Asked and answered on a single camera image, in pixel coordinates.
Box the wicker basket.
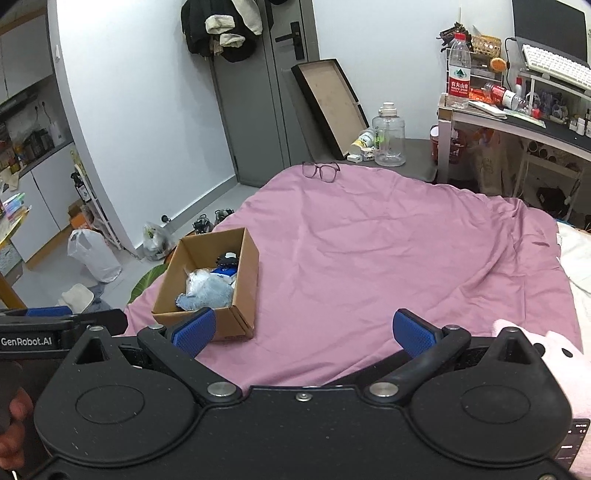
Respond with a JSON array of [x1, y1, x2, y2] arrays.
[[471, 34, 502, 56]]

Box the black door handle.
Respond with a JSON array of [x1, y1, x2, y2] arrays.
[[276, 21, 305, 60]]

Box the white pillow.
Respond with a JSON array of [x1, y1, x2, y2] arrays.
[[556, 220, 591, 296]]

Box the white desk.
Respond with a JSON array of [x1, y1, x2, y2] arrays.
[[436, 97, 591, 185]]

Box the cardboard box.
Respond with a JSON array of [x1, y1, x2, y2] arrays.
[[151, 227, 260, 342]]

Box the small yellow-capped bottle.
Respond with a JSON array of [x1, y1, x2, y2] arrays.
[[349, 130, 377, 155]]

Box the grey fluffy plush item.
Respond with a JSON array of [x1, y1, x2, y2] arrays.
[[174, 279, 235, 311]]

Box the beige tote bag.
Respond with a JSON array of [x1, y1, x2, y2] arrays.
[[471, 129, 532, 197]]

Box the black-framed brown board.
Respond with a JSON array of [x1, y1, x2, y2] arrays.
[[291, 58, 369, 160]]

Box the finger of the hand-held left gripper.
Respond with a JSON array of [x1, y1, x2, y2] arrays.
[[25, 306, 129, 335]]

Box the black hanging jacket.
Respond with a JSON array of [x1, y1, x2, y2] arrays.
[[180, 0, 260, 63]]

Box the red basket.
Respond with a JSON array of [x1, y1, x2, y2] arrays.
[[430, 124, 467, 165]]

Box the grey nightstand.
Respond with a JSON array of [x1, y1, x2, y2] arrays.
[[344, 137, 439, 184]]

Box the grey door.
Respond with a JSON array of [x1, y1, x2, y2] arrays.
[[203, 0, 324, 188]]

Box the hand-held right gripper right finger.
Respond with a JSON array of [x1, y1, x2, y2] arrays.
[[365, 309, 534, 402]]

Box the white keyboard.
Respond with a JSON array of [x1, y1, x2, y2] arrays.
[[522, 44, 591, 90]]

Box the white plastic bag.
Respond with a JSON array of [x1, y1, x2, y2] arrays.
[[67, 228, 123, 283]]

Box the yellow wooden table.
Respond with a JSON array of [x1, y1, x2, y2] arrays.
[[0, 203, 33, 311]]

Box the beige hanging garment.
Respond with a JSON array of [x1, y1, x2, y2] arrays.
[[205, 0, 264, 47]]

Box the dark-framed eyeglasses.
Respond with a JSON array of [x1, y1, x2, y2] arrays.
[[302, 161, 341, 183]]

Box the clear plastic bag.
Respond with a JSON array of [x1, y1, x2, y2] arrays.
[[142, 222, 178, 261]]

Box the pink bed blanket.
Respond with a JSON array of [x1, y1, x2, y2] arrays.
[[124, 164, 583, 388]]

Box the white hat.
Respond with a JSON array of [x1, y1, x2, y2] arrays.
[[58, 284, 95, 315]]

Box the red label soda bottle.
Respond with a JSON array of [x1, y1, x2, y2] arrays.
[[482, 82, 532, 112]]

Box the red label water bottle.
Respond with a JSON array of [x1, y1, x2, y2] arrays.
[[446, 32, 472, 110]]

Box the white kitchen cabinet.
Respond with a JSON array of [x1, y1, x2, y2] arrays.
[[0, 143, 79, 241]]

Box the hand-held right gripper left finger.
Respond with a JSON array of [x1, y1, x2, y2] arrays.
[[69, 307, 243, 407]]

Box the person's left hand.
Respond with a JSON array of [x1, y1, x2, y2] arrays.
[[0, 389, 47, 468]]

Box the white metal rack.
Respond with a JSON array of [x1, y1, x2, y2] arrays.
[[71, 152, 123, 250]]

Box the green leaf-shaped mat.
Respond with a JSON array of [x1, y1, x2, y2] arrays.
[[127, 265, 169, 305]]

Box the large clear water jug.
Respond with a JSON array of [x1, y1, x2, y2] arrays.
[[372, 102, 407, 168]]

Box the black monitor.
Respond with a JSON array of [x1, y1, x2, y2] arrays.
[[510, 0, 591, 63]]

